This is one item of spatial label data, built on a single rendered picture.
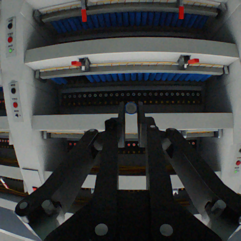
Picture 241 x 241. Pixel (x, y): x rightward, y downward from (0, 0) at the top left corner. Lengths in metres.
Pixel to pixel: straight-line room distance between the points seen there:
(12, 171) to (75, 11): 0.61
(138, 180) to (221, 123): 0.30
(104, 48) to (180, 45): 0.19
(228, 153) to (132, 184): 0.32
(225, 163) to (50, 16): 0.73
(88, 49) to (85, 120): 0.19
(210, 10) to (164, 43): 0.22
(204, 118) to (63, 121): 0.40
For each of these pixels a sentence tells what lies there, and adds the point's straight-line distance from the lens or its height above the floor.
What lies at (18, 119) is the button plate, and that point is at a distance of 0.51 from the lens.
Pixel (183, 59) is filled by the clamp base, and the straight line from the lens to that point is 0.40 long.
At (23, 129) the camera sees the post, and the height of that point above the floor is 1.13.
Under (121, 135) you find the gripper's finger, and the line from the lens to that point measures 0.15.
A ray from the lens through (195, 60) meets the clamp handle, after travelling 0.35.
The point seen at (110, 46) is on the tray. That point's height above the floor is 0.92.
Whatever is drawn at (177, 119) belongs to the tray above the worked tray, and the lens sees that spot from 0.41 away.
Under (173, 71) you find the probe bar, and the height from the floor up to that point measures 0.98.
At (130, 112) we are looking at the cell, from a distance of 0.21.
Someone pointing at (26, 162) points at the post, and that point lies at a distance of 0.56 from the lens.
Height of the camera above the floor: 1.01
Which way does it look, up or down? 14 degrees up
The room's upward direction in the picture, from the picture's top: 178 degrees clockwise
